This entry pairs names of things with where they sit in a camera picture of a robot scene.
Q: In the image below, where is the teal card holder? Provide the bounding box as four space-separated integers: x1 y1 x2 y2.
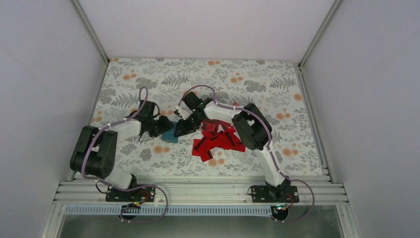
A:
161 121 178 144

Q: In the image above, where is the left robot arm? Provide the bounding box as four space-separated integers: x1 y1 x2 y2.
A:
69 100 174 201

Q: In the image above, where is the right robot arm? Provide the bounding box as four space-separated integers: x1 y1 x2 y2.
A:
174 92 291 202

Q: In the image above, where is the red card front bottom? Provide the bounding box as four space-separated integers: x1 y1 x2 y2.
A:
197 149 213 162

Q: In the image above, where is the pile of red cards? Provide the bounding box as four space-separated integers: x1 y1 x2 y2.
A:
192 119 246 156

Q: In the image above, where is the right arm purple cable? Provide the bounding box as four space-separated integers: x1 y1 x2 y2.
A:
177 84 315 224

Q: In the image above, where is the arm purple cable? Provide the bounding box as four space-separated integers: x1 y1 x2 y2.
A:
80 86 168 225
177 84 315 224

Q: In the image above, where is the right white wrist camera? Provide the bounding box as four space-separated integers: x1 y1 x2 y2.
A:
174 106 190 119

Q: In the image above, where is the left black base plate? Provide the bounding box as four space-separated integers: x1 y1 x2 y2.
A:
105 187 156 203

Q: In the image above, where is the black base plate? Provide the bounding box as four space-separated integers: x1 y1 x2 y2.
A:
105 187 156 203
247 185 300 203

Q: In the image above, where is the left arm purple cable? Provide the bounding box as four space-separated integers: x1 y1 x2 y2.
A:
80 86 168 225

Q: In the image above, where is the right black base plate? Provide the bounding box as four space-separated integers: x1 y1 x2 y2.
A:
247 185 300 203

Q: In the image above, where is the aluminium rail frame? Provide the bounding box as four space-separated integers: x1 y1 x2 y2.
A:
53 175 349 205

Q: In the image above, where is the grey slotted cable duct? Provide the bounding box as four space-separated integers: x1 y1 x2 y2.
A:
63 204 272 217

